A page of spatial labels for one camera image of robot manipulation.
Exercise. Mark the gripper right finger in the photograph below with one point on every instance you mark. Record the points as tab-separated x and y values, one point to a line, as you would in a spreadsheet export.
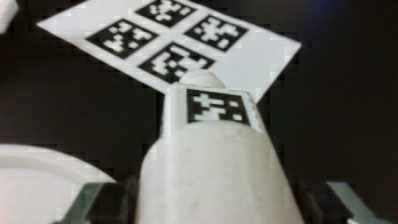
332	205

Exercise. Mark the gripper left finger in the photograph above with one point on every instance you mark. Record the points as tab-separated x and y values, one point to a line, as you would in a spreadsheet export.
104	205

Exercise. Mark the white round table top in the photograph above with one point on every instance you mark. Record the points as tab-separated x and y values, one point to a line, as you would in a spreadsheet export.
44	176

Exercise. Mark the white cylindrical table leg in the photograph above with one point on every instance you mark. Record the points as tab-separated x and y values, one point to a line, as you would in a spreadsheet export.
213	178

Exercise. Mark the white marker sheet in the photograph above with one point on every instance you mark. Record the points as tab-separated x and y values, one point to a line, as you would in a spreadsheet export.
161	37

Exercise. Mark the white cross table base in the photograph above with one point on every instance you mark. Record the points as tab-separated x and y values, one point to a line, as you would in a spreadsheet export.
8	13

